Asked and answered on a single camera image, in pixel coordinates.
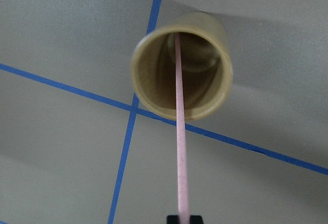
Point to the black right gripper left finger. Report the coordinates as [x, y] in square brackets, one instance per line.
[172, 219]

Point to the yellow tan cup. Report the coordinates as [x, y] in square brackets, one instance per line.
[206, 67]

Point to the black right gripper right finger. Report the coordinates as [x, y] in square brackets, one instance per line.
[196, 219]

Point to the pink chopstick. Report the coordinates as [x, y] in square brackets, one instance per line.
[182, 167]

